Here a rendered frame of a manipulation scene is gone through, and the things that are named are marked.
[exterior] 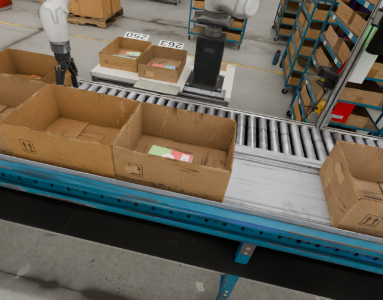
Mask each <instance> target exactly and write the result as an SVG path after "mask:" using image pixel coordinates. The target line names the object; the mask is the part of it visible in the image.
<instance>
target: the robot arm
mask: <svg viewBox="0 0 383 300"><path fill-rule="evenodd" d="M70 1H71V0H46V1H45V2H44V3H43V4H42V5H41V7H40V10H39V15H40V19H41V21H42V24H43V28H44V31H45V33H46V35H47V37H48V39H49V43H50V46H51V51H52V52H53V53H54V56H55V59H56V60H57V61H58V66H55V67H54V68H55V77H56V85H62V86H65V84H64V80H65V73H66V71H67V69H68V71H69V72H70V73H71V81H72V84H73V87H74V88H78V87H79V86H78V83H77V77H76V76H78V74H77V73H78V71H77V68H76V65H75V63H74V58H71V54H70V51H71V47H70V40H69V29H68V23H67V17H68V15H69V10H68V6H69V3H70ZM258 7H259V0H205V8H204V10H196V11H195V14H196V15H198V16H200V17H199V19H198V20H199V21H205V22H208V23H214V24H220V25H223V26H227V25H228V22H229V20H230V19H231V16H233V17H235V18H238V19H246V18H250V17H251V16H252V15H253V14H254V13H255V12H256V11H257V10H258ZM229 15H231V16H229ZM61 70H64V71H61Z"/></svg>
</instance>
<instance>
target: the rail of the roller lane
mask: <svg viewBox="0 0 383 300"><path fill-rule="evenodd" d="M77 81H78V82H79V84H80V85H82V84H83V83H87V84H88V85H90V87H91V86H92V85H96V86H98V88H99V89H100V88H101V87H106V88H107V89H108V91H110V90H111V89H116V90H117V92H118V94H119V92H120V91H121V90H124V91H126V92H127V97H128V95H129V94H130V93H131V92H134V93H135V94H136V95H137V98H138V97H139V95H141V94H144V95H145V96H146V100H145V102H146V101H147V100H148V98H149V97H150V96H154V97H155V98H156V102H155V104H156V103H157V101H158V100H159V98H164V99H165V100H166V103H165V106H166V105H167V103H168V101H169V100H174V101H175V107H174V108H176V107H177V105H178V103H179V102H184V103H185V105H186V106H185V110H186V109H187V107H188V105H189V104H194V105H195V110H194V111H195V112H197V109H198V107H199V106H201V105H202V106H204V107H205V114H207V112H208V109H209V108H214V109H215V116H217V113H218V111H219V110H224V111H225V118H227V116H228V113H229V112H231V111H232V112H234V113H235V114H236V119H235V120H236V121H237V119H238V115H239V114H244V115H245V116H246V125H248V118H249V117H250V116H251V115H253V116H255V117H256V127H258V120H259V119H260V118H265V119H266V125H267V129H269V121H270V120H276V121H277V128H278V131H280V129H279V124H280V122H283V121H284V122H286V123H287V126H288V133H290V128H289V127H290V125H291V124H297V125H298V129H299V134H300V128H301V127H302V126H307V127H308V128H309V133H310V131H311V129H312V128H316V127H315V125H314V124H310V123H304V122H301V121H295V120H289V119H285V118H279V117H274V116H270V115H264V114H258V113H255V112H248V111H242V110H237V109H234V108H227V107H222V106H218V105H212V104H206V103H202V102H197V101H191V100H187V99H181V98H175V97H171V96H166V95H160V94H157V93H150V92H145V91H141V90H135V89H129V88H126V87H120V86H114V85H108V84H104V83H98V82H93V81H89V80H83V79H77ZM137 98H136V99H137ZM136 99H135V100H136ZM317 129H319V132H320V134H321V132H322V131H323V130H328V131H329V132H330V134H331V136H332V134H333V133H334V132H339V133H340V134H341V137H343V136H344V135H346V134H349V135H351V136H352V139H354V138H355V137H356V136H360V137H362V139H363V141H365V140H366V139H369V138H370V139H373V141H374V142H375V143H376V142H377V141H379V140H381V141H383V137H377V136H372V135H366V134H362V133H356V132H351V131H346V130H341V129H335V128H332V127H325V126H323V127H322V128H321V129H320V128H317ZM300 136H301V134H300ZM310 137H311V134H310ZM321 138H322V137H321Z"/></svg>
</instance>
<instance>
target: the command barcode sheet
mask: <svg viewBox="0 0 383 300"><path fill-rule="evenodd" d="M367 47H368V45H367ZM367 47H366V48H367ZM366 48H365V50H366ZM365 50H364V52H363V54H362V56H361V57H360V60H359V61H358V63H357V65H356V66H355V68H354V70H353V72H352V74H351V76H350V78H349V79H348V82H354V83H360V84H362V82H363V81H364V79H365V77H366V75H367V74H368V72H369V70H370V69H371V67H372V65H373V63H374V62H375V60H376V58H377V57H378V55H372V54H369V53H367V52H366V51H365Z"/></svg>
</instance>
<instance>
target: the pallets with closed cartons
mask: <svg viewBox="0 0 383 300"><path fill-rule="evenodd" d="M68 10H69V13H72V14H70V15H68V17H67V22H68V23H70V24H79V25H83V26H84V25H85V24H87V23H89V24H96V25H97V26H98V28H101V29H106V28H107V27H109V26H110V25H111V24H112V23H114V22H115V21H116V20H118V19H119V18H120V17H121V16H122V15H123V7H121V3H120V0H71V1H70V3H69V6H68ZM80 15H81V16H80ZM78 16H80V17H78ZM86 17H89V18H86ZM97 18H98V19H97ZM96 19H97V20H96ZM106 20H107V21H106Z"/></svg>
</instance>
